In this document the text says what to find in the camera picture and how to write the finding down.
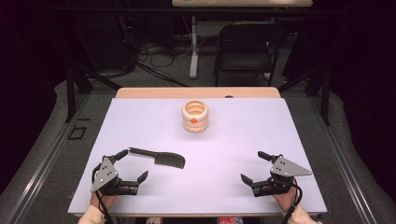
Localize red patterned cloth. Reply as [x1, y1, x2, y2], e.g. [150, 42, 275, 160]
[219, 216, 244, 224]

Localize white desk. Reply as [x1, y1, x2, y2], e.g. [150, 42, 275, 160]
[171, 0, 314, 79]

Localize black folding chair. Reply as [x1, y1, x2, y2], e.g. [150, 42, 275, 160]
[213, 21, 286, 88]

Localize black metal stand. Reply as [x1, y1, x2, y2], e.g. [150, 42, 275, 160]
[63, 63, 123, 124]
[276, 63, 332, 127]

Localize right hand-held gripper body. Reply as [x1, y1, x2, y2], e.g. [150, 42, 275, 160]
[250, 154, 313, 198]

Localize white table sheet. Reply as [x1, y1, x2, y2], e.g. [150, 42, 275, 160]
[67, 97, 329, 217]

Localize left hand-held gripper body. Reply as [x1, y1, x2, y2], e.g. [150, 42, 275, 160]
[90, 156, 140, 197]

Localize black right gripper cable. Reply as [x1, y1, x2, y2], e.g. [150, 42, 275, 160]
[280, 181, 304, 224]

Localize person's right hand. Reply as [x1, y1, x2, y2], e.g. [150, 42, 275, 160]
[273, 178, 301, 215]

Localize floor cables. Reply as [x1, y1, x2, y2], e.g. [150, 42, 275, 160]
[135, 39, 191, 89]

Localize wooden table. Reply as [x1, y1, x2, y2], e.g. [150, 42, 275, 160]
[74, 86, 323, 218]

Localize person's left hand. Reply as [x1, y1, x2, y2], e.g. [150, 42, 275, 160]
[90, 186, 119, 209]

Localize cream ribbed cup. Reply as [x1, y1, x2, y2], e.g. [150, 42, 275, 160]
[181, 99, 210, 134]

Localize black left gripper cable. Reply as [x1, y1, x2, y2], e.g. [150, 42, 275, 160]
[91, 163, 116, 224]

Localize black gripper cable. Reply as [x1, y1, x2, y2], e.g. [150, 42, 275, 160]
[91, 163, 116, 224]
[280, 181, 304, 224]

